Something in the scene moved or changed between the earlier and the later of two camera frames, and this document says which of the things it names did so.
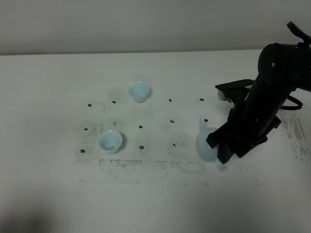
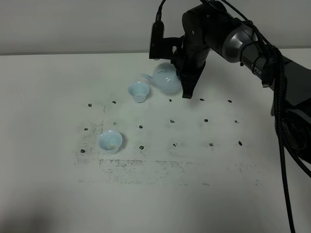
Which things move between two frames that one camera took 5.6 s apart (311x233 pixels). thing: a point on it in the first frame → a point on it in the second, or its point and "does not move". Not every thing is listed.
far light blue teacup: x=139 y=90 does not move
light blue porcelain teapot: x=204 y=150 → x=165 y=79
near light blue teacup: x=110 y=141 does not move
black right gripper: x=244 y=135 → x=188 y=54
